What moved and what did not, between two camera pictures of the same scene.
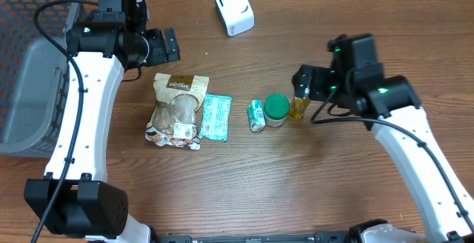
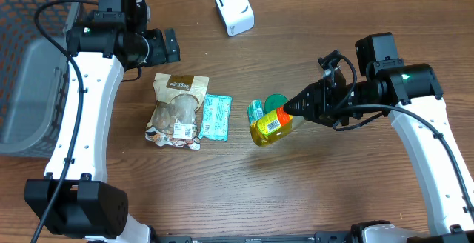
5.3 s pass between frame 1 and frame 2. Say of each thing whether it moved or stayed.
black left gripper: stayed
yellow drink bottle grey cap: moved
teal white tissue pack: stayed
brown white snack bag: stayed
